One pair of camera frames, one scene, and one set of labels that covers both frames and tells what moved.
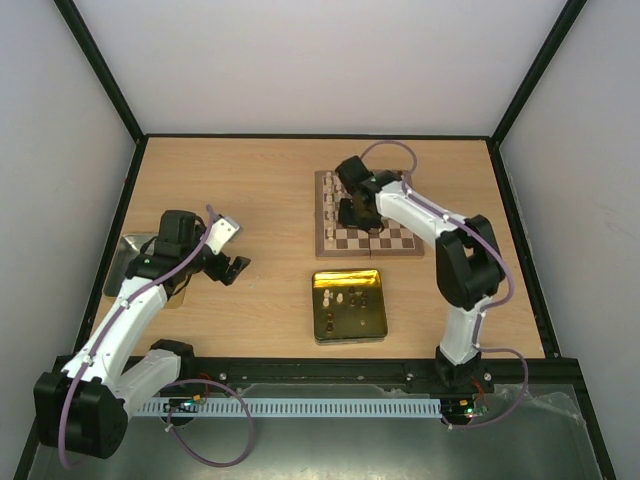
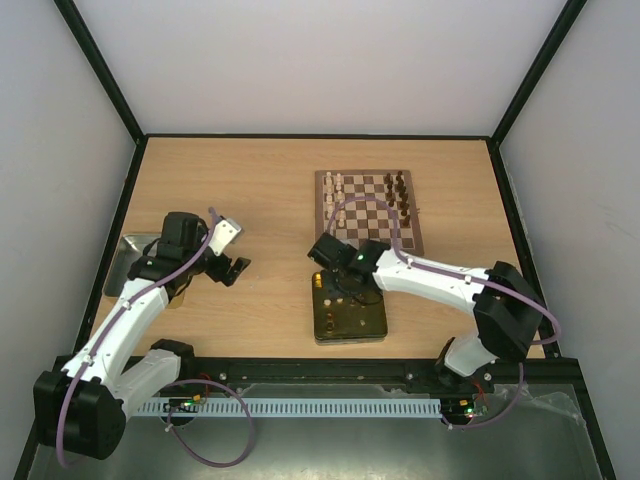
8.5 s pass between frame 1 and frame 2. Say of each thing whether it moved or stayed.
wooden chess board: stayed
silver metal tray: stayed
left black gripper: stayed
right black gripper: moved
